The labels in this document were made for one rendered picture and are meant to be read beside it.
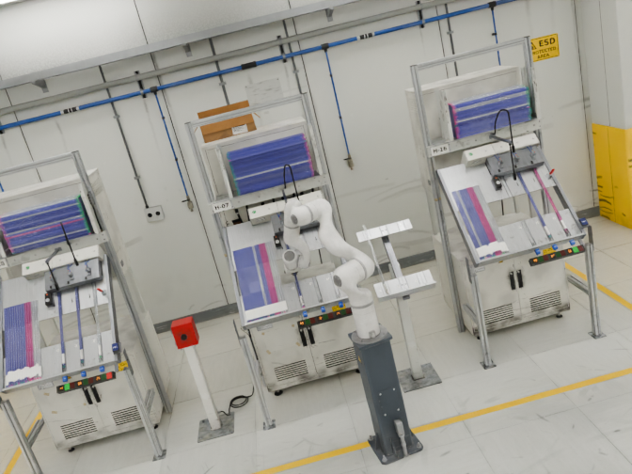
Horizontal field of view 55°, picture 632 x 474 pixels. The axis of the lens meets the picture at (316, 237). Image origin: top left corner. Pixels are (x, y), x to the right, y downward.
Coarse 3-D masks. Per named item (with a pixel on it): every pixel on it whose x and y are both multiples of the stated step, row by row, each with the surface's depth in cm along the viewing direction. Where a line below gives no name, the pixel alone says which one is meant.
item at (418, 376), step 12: (396, 300) 376; (408, 312) 375; (408, 324) 377; (408, 336) 379; (408, 348) 382; (408, 372) 398; (420, 372) 388; (432, 372) 392; (408, 384) 386; (420, 384) 383; (432, 384) 380
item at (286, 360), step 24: (312, 312) 393; (264, 336) 394; (288, 336) 396; (312, 336) 400; (336, 336) 400; (264, 360) 399; (288, 360) 401; (312, 360) 403; (336, 360) 406; (288, 384) 406
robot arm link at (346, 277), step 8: (344, 264) 299; (352, 264) 298; (360, 264) 299; (336, 272) 296; (344, 272) 294; (352, 272) 295; (360, 272) 298; (336, 280) 296; (344, 280) 294; (352, 280) 295; (360, 280) 300; (344, 288) 296; (352, 288) 296; (360, 288) 306; (352, 296) 301; (360, 296) 300; (368, 296) 303; (352, 304) 305; (360, 304) 302; (368, 304) 303
